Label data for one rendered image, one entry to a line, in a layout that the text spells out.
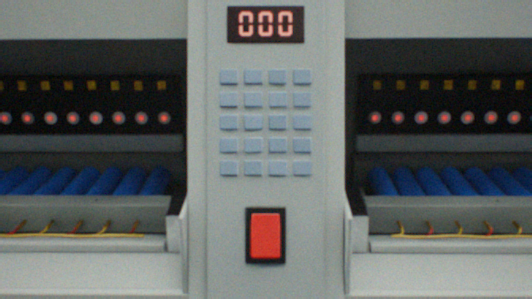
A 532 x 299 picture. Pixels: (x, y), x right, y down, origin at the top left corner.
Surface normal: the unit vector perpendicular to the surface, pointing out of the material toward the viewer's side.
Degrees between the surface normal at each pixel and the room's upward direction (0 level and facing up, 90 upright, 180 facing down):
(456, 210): 109
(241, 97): 90
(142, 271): 19
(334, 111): 90
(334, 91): 90
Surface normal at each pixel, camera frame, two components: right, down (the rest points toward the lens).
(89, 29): -0.02, 0.32
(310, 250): -0.02, 0.00
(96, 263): 0.00, -0.95
